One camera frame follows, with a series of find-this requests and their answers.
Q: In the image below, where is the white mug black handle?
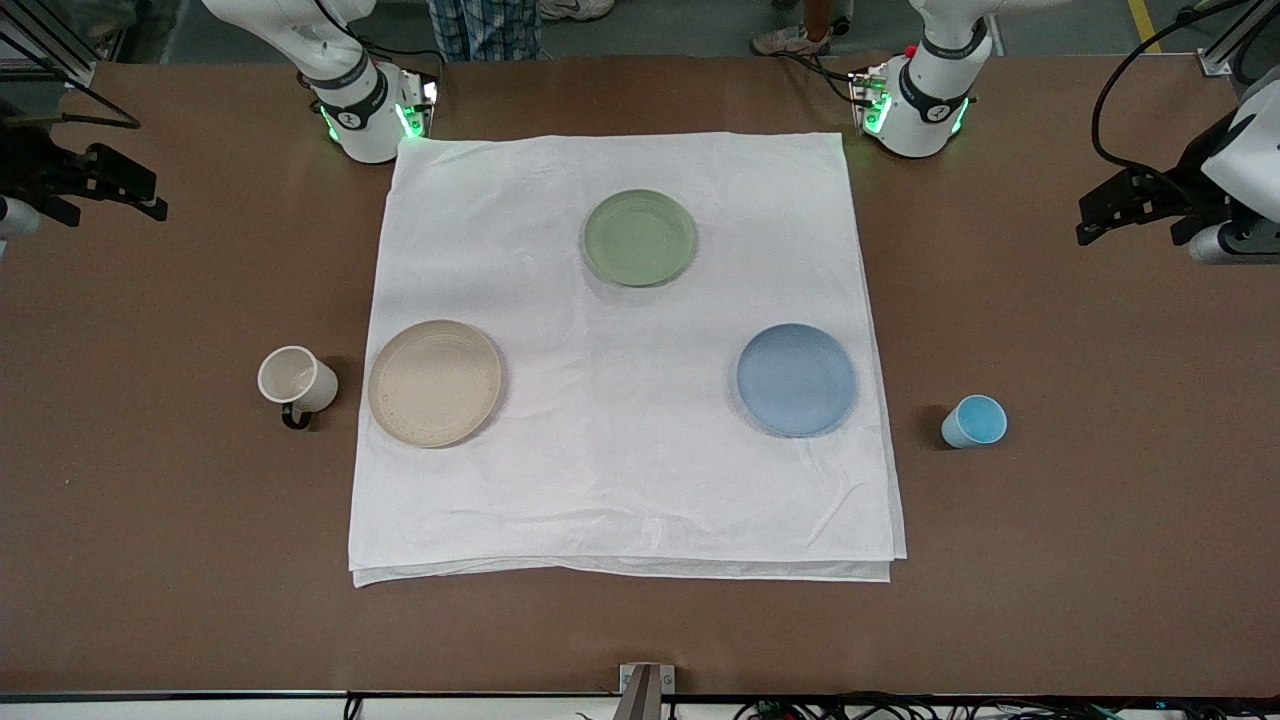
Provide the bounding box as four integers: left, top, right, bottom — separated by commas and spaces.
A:
257, 345, 340, 431

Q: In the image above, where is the light blue cup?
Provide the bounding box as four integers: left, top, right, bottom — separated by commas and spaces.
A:
940, 394, 1009, 450

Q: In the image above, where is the beige gray plate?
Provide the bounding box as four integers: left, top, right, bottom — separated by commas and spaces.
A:
367, 319, 504, 449

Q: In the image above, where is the blue plate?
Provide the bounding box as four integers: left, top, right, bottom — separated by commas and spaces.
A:
736, 323, 858, 439

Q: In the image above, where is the green plate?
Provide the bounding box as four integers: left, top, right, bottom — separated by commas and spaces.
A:
581, 189, 699, 289

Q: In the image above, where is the person's sneaker and leg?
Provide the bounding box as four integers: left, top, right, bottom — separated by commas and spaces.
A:
751, 0, 851, 58

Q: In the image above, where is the person in plaid trousers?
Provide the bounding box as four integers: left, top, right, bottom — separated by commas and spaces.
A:
427, 0, 617, 64

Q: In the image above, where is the white tablecloth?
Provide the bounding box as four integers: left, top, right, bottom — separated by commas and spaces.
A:
348, 132, 908, 588

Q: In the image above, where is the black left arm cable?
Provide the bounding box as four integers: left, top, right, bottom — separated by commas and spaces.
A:
1091, 0, 1263, 201

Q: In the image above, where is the black base cable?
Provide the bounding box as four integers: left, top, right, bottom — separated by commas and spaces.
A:
772, 48, 863, 107

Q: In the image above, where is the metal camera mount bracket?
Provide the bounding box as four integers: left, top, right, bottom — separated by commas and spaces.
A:
612, 662, 677, 720

